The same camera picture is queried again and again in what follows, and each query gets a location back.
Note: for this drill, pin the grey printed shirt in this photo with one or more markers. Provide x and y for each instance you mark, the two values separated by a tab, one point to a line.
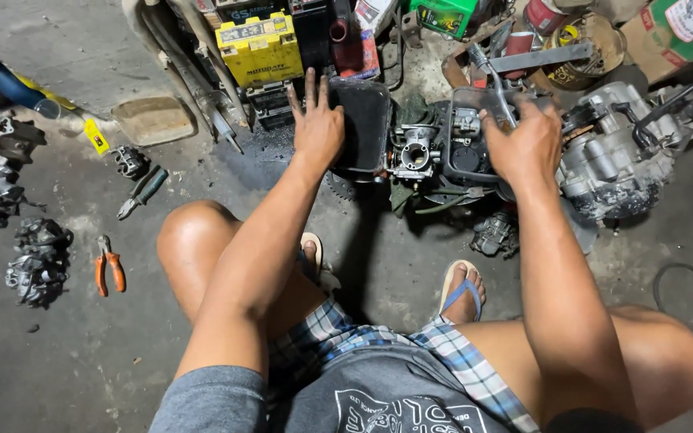
382	385

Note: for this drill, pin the dirty grey carburetor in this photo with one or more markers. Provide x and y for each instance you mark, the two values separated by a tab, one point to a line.
43	237
37	279

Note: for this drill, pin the tan plastic cover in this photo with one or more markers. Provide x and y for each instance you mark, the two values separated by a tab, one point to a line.
153	120

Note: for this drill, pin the dark carburetor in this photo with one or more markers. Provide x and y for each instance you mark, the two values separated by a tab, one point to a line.
494	236

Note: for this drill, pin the person's left hand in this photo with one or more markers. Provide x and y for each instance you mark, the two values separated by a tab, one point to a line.
317	135

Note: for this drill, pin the toothed sprocket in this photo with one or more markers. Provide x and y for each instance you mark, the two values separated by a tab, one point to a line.
339	186

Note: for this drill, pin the small carburetor body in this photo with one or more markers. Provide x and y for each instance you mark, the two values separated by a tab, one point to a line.
465	122

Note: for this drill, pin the yellow tag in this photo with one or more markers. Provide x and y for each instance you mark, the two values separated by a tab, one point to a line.
96	136

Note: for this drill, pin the clear plastic container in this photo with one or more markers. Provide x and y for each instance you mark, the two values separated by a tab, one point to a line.
464	159

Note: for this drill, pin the cardboard box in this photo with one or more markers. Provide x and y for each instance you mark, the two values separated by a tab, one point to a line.
659	42

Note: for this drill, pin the small black battery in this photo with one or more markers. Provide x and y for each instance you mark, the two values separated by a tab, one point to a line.
271	105

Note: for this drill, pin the person's right leg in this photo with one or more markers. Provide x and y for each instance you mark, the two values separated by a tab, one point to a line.
665	361

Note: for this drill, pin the person's leg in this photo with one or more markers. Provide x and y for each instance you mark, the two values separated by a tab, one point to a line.
190	252
665	361

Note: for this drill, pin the silver motorcycle engine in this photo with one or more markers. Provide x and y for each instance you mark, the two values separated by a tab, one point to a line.
617	156

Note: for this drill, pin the person's left leg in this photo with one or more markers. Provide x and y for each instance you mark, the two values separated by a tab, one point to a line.
190	252

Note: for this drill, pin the small dark metal part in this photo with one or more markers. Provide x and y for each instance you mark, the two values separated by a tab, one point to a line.
130	161

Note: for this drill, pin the blue tube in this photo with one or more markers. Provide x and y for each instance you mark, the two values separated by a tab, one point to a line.
18	90

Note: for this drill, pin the grey metal bar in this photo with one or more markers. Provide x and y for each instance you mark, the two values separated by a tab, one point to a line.
542	58

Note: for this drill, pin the yellow motorcycle battery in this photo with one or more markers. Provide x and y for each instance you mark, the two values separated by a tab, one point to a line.
259	51

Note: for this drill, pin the red can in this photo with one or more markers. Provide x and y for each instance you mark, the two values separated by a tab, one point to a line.
542	17

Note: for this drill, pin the tall black battery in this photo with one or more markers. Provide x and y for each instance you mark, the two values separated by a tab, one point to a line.
311	36

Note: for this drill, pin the rusty round drum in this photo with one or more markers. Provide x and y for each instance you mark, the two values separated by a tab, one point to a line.
593	54

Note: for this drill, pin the green oil carton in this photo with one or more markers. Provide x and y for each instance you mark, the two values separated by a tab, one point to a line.
443	18

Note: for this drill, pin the silver carburetor with round bore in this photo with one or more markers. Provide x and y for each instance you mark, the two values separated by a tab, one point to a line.
414	153

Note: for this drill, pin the metal fork tubes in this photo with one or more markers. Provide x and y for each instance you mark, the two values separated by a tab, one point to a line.
193	78

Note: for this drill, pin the black plastic tray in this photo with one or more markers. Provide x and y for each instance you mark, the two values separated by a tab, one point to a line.
363	123

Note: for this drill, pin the plaid shorts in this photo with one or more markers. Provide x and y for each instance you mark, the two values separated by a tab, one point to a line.
346	334

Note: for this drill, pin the metal ratchet wrench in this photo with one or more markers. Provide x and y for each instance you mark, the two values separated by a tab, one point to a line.
494	81

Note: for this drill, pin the dark red cup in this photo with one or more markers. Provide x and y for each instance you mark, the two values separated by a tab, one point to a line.
520	45

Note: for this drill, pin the person's right hand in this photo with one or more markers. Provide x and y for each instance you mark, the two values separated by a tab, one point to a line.
527	147

